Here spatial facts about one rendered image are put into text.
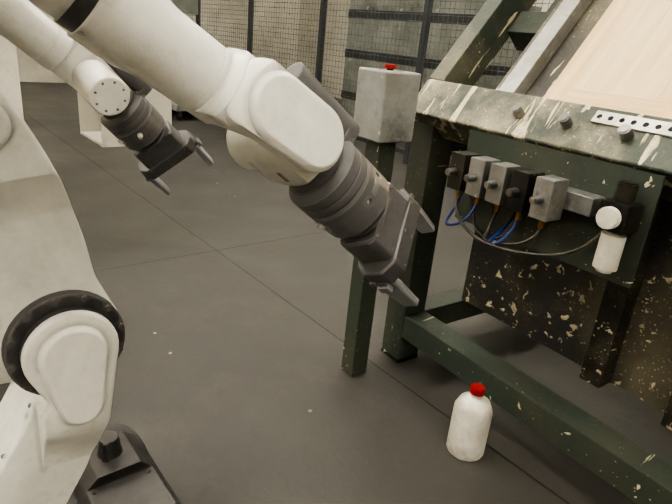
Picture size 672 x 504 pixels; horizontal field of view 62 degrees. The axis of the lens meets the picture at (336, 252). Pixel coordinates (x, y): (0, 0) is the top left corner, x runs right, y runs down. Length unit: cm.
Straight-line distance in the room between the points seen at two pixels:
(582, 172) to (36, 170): 105
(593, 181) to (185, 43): 100
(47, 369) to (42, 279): 11
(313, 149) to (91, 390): 44
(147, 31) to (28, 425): 55
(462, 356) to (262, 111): 129
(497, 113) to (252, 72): 106
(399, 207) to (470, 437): 98
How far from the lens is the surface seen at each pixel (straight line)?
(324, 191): 56
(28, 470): 89
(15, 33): 99
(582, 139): 134
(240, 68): 50
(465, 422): 152
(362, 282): 165
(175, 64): 48
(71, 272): 76
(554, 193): 125
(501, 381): 161
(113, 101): 101
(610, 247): 124
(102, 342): 76
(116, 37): 47
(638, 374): 166
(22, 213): 72
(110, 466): 120
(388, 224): 63
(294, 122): 50
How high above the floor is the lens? 100
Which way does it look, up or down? 21 degrees down
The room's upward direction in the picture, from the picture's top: 6 degrees clockwise
